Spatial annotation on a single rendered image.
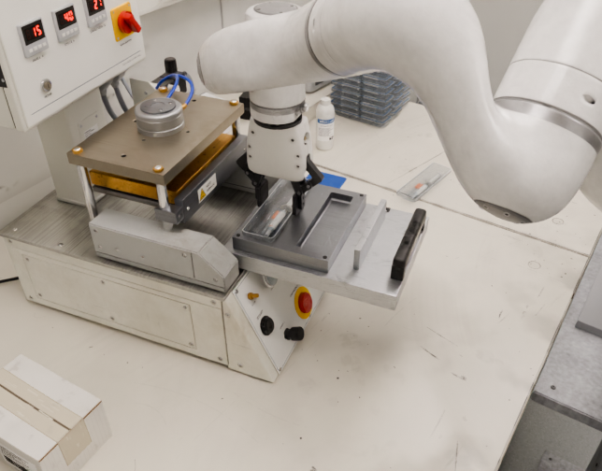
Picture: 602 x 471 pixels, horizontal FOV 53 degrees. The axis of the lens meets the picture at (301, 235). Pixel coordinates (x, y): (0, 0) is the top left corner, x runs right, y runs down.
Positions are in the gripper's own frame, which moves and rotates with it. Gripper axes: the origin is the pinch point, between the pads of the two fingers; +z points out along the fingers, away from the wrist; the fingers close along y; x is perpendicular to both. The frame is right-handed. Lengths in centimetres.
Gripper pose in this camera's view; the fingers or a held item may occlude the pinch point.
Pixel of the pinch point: (279, 198)
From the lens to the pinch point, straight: 102.3
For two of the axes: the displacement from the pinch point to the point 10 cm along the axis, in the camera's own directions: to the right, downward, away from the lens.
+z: 0.0, 7.9, 6.1
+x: -3.8, 5.6, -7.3
